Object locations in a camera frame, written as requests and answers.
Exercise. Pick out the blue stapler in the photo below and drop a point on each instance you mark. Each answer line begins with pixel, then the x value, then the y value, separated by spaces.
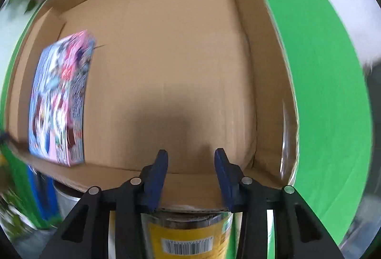
pixel 44 196

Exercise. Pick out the colourful printed book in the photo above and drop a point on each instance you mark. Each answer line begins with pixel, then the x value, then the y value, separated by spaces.
pixel 59 98

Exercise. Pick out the green cloth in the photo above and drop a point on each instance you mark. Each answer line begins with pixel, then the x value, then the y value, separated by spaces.
pixel 324 98

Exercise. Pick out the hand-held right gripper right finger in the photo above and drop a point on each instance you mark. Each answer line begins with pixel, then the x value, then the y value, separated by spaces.
pixel 223 180

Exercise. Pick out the brown cardboard box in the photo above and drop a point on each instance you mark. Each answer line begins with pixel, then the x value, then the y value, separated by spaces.
pixel 166 68

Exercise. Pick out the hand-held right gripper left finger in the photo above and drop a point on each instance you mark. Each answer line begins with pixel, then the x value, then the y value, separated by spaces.
pixel 156 180

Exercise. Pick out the yellow labelled can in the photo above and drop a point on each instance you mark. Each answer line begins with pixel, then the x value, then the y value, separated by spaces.
pixel 184 236

